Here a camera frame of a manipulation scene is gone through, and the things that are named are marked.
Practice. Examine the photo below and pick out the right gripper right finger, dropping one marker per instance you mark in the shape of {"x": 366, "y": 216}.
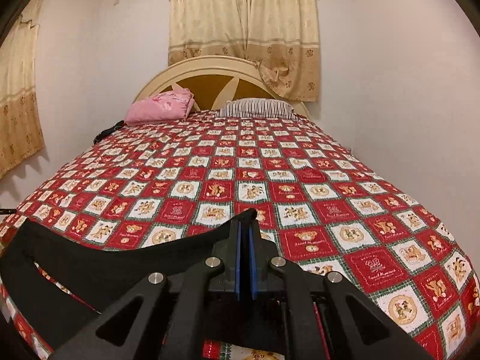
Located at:
{"x": 326, "y": 316}

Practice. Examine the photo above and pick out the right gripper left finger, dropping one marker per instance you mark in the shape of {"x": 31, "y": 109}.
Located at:
{"x": 161, "y": 316}

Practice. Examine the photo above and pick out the black pants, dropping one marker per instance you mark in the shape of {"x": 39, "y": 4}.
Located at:
{"x": 59, "y": 286}

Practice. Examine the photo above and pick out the red patchwork bedspread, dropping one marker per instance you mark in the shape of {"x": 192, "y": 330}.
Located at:
{"x": 157, "y": 183}

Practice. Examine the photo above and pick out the black object at bed edge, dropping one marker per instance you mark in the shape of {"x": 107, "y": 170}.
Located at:
{"x": 105, "y": 133}

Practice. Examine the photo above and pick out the pink folded blanket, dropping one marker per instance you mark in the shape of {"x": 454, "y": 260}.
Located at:
{"x": 167, "y": 106}

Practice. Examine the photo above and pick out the striped pillow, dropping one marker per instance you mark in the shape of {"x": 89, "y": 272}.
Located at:
{"x": 258, "y": 108}

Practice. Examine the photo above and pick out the cream wooden headboard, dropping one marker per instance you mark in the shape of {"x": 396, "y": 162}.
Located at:
{"x": 214, "y": 81}

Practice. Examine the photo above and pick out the beige curtain behind headboard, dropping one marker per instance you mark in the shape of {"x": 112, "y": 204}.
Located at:
{"x": 281, "y": 38}

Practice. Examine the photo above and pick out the beige curtain on side wall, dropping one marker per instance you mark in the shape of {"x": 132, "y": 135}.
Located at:
{"x": 21, "y": 134}

